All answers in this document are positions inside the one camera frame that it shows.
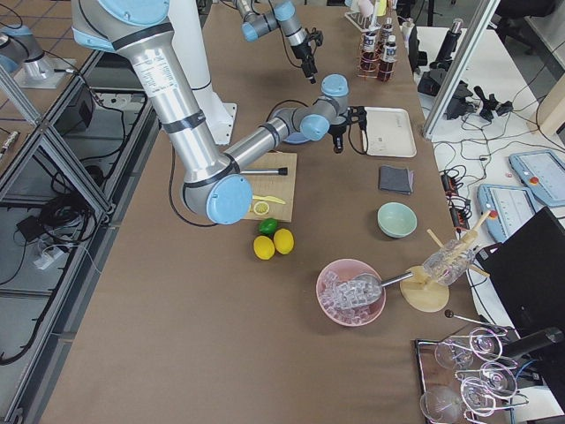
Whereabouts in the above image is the cream rabbit tray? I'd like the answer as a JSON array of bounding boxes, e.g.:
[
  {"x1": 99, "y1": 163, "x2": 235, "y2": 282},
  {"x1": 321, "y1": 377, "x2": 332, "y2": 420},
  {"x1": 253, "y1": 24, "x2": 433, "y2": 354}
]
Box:
[{"x1": 364, "y1": 106, "x2": 417, "y2": 158}]

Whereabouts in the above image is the yellow plastic cup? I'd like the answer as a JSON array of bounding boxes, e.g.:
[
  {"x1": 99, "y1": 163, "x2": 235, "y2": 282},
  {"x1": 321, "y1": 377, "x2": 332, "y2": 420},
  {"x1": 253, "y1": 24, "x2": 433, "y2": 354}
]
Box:
[{"x1": 375, "y1": 0, "x2": 388, "y2": 17}]

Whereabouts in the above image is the blue round plate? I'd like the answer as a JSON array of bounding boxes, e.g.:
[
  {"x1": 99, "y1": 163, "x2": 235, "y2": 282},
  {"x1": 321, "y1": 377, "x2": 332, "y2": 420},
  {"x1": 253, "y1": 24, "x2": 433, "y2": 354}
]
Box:
[{"x1": 271, "y1": 116, "x2": 310, "y2": 145}]

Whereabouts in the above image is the grey folded cloth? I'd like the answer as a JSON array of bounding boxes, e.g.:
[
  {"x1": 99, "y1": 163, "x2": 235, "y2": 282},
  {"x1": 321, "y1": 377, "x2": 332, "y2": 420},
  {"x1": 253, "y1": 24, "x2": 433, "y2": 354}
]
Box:
[{"x1": 379, "y1": 165, "x2": 414, "y2": 195}]

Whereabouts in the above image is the aluminium frame post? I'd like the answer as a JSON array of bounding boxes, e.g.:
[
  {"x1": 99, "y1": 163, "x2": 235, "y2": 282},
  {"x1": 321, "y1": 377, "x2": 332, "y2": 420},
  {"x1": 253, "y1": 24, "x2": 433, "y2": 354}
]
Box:
[{"x1": 422, "y1": 0, "x2": 500, "y2": 140}]

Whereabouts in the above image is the clear glass mug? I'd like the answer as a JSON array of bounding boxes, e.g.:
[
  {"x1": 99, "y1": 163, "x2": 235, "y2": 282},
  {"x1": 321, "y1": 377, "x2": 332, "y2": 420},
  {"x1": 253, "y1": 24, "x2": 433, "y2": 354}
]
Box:
[{"x1": 423, "y1": 239, "x2": 476, "y2": 286}]

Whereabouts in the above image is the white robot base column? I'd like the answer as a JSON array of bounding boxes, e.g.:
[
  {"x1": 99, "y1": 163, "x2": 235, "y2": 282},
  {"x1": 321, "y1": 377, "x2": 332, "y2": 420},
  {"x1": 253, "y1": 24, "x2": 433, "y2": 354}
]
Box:
[{"x1": 168, "y1": 0, "x2": 237, "y2": 146}]

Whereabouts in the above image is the copper wire bottle rack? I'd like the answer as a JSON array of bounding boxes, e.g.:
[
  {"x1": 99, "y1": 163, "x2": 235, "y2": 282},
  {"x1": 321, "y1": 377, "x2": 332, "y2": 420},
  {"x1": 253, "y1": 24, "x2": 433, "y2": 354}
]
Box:
[{"x1": 358, "y1": 24, "x2": 397, "y2": 82}]

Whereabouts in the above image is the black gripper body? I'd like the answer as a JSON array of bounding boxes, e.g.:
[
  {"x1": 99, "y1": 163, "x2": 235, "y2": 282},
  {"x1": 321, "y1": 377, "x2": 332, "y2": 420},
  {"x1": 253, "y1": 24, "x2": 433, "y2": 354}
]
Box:
[
  {"x1": 328, "y1": 106, "x2": 367, "y2": 148},
  {"x1": 289, "y1": 27, "x2": 322, "y2": 76}
]

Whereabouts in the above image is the white wire cup rack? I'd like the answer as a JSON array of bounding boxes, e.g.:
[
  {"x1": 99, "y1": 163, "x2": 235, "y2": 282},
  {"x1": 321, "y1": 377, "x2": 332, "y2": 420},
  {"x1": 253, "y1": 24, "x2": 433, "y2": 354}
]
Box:
[{"x1": 344, "y1": 0, "x2": 389, "y2": 33}]

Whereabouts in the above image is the green lime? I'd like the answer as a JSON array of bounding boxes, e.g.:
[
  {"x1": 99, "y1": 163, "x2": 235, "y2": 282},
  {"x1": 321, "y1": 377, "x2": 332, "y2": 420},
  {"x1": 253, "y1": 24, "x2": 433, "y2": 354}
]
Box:
[{"x1": 259, "y1": 217, "x2": 278, "y2": 236}]

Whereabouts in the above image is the wooden cutting board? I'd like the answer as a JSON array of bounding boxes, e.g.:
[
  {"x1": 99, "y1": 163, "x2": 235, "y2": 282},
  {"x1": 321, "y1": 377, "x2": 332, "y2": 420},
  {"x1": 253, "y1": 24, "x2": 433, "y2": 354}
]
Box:
[{"x1": 245, "y1": 152, "x2": 298, "y2": 223}]

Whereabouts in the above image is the yellow plastic knife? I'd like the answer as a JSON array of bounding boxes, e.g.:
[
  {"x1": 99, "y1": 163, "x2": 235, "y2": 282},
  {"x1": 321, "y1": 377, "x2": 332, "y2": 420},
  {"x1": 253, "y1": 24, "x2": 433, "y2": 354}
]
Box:
[{"x1": 252, "y1": 194, "x2": 286, "y2": 205}]

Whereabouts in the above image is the blue teach pendant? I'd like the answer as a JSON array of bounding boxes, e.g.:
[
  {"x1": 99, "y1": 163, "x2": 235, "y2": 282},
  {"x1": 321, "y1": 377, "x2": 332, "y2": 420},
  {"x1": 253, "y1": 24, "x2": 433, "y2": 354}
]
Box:
[
  {"x1": 508, "y1": 150, "x2": 564, "y2": 208},
  {"x1": 477, "y1": 184, "x2": 541, "y2": 242}
]

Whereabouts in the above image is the metal ice scoop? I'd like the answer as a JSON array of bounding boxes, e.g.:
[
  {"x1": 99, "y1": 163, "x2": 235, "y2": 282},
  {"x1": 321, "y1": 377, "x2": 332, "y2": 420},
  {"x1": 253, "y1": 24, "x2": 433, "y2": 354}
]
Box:
[{"x1": 348, "y1": 271, "x2": 413, "y2": 307}]

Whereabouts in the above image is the pink plastic cup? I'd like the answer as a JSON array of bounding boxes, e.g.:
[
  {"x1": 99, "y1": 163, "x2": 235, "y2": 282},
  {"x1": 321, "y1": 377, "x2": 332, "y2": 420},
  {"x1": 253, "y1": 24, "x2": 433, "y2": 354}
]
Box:
[{"x1": 358, "y1": 0, "x2": 375, "y2": 17}]

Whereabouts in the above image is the steel muddler black tip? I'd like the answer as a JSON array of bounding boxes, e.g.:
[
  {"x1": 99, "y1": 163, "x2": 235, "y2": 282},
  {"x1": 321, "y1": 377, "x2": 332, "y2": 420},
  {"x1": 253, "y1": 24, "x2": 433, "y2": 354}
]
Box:
[{"x1": 241, "y1": 167, "x2": 289, "y2": 176}]

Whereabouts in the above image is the tea bottle white cap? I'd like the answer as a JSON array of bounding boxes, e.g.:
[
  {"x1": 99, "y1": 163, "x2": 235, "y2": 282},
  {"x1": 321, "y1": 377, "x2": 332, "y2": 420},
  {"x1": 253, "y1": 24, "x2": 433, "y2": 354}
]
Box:
[{"x1": 360, "y1": 31, "x2": 377, "y2": 72}]

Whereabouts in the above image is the black monitor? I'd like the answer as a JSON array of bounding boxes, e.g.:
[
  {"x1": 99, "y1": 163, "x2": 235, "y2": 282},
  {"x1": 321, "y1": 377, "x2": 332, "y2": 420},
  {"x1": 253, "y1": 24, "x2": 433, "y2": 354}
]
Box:
[{"x1": 478, "y1": 207, "x2": 564, "y2": 334}]

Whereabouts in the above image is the pink bowl with ice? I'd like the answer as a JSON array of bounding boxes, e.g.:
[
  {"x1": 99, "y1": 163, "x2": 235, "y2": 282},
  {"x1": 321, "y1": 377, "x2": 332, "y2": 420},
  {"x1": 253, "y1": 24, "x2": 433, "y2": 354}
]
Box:
[{"x1": 315, "y1": 259, "x2": 386, "y2": 327}]

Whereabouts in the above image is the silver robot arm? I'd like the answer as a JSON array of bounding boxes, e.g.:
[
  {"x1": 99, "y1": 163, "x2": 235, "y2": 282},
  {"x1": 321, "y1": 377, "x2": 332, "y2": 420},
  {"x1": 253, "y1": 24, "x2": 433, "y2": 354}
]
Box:
[
  {"x1": 232, "y1": 1, "x2": 323, "y2": 84},
  {"x1": 72, "y1": 1, "x2": 349, "y2": 224}
]

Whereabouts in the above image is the mint green bowl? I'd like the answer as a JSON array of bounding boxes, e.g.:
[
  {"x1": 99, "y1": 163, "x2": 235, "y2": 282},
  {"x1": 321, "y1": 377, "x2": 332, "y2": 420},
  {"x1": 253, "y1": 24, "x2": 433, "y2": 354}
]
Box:
[{"x1": 377, "y1": 202, "x2": 418, "y2": 239}]

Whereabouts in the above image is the wine glass rack tray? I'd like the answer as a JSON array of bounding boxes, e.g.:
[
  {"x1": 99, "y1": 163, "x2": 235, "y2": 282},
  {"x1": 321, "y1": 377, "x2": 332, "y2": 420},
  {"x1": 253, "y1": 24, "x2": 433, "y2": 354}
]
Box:
[{"x1": 413, "y1": 310, "x2": 565, "y2": 424}]

